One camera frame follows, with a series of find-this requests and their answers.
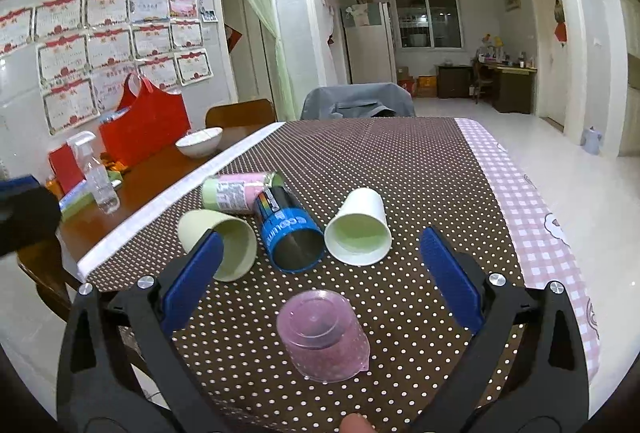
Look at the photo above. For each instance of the person's right hand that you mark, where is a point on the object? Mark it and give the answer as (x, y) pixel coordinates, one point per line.
(356, 425)

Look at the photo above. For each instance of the brown polka dot tablecloth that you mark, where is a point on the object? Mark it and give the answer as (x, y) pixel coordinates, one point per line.
(400, 173)

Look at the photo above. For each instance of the red box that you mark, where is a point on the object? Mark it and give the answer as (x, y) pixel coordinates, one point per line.
(65, 163)

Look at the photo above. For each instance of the dark wooden cabinet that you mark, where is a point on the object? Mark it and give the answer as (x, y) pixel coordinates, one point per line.
(452, 82)

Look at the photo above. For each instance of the wall of red-bordered certificates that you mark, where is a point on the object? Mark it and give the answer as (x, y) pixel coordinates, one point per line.
(110, 48)

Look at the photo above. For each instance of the white tall cabinet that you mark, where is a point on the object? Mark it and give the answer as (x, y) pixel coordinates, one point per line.
(622, 63)

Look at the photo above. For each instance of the wooden chair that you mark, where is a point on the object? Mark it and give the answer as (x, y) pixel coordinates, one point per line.
(240, 112)

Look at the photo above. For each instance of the blue metal can cup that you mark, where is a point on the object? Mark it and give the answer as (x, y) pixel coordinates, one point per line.
(286, 224)

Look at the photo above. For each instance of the pink transparent plastic cup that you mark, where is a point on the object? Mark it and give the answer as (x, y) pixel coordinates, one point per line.
(320, 345)

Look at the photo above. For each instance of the window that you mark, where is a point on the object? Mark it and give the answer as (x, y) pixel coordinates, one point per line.
(427, 20)

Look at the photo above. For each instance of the pale green paper cup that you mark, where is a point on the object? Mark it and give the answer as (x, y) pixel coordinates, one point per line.
(236, 253)

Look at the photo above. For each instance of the pink checked tablecloth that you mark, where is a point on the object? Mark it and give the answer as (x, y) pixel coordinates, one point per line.
(525, 213)

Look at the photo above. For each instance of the red paper bag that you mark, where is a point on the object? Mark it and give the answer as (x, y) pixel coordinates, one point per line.
(150, 128)

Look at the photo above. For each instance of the dark wooden desk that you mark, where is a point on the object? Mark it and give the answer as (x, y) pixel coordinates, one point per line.
(512, 88)

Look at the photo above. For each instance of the clear spray bottle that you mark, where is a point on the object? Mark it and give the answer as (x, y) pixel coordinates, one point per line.
(102, 193)

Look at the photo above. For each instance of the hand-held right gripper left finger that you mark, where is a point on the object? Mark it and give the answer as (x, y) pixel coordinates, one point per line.
(196, 275)

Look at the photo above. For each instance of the grey jacket on chair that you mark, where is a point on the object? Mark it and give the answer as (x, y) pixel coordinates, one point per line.
(350, 100)

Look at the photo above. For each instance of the white bowl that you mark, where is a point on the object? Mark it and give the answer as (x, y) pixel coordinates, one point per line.
(199, 142)

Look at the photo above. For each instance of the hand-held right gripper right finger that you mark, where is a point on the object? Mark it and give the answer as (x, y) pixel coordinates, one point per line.
(450, 275)

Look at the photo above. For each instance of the orange cardboard box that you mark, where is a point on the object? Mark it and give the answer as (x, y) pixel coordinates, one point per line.
(426, 86)

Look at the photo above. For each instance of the red door decoration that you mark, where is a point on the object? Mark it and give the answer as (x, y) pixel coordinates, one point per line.
(560, 30)

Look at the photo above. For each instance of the pink and green can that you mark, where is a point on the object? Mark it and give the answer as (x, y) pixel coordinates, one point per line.
(235, 193)

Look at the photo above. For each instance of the white refrigerator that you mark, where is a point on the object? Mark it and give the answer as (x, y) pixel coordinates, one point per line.
(367, 48)

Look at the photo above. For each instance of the green door curtain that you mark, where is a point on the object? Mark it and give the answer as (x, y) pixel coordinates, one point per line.
(262, 13)

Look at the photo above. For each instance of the white paper cup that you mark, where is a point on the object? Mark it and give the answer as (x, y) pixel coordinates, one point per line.
(365, 209)

